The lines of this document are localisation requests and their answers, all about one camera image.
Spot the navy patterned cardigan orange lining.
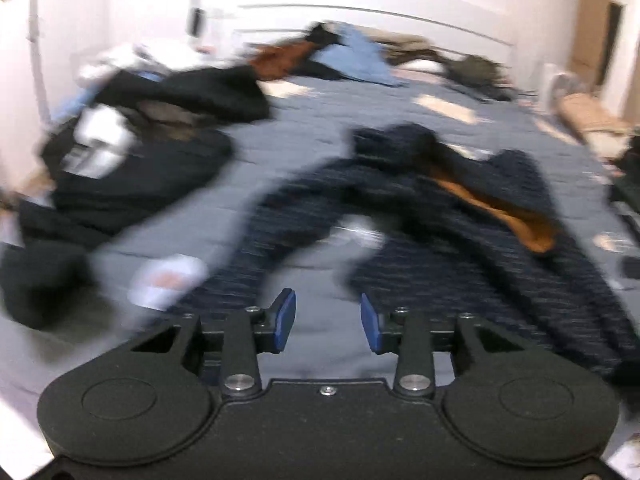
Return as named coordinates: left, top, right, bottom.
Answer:
left=170, top=124, right=639, bottom=394

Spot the rust brown garment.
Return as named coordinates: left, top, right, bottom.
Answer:
left=248, top=40, right=316, bottom=81

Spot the black clothes pile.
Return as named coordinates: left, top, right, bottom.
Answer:
left=1, top=65, right=270, bottom=330

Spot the white fan heater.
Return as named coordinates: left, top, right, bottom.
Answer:
left=537, top=63, right=584, bottom=115

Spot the white headboard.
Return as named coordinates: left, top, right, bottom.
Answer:
left=230, top=0, right=516, bottom=67

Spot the tabby cat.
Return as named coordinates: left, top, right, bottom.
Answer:
left=442, top=55, right=514, bottom=102

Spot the olive beige blanket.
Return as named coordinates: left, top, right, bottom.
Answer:
left=358, top=27, right=442, bottom=66

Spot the light blue garment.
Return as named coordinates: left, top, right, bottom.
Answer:
left=311, top=23, right=404, bottom=87

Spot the grey blue quilted bedspread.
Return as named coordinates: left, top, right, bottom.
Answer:
left=1, top=79, right=639, bottom=401

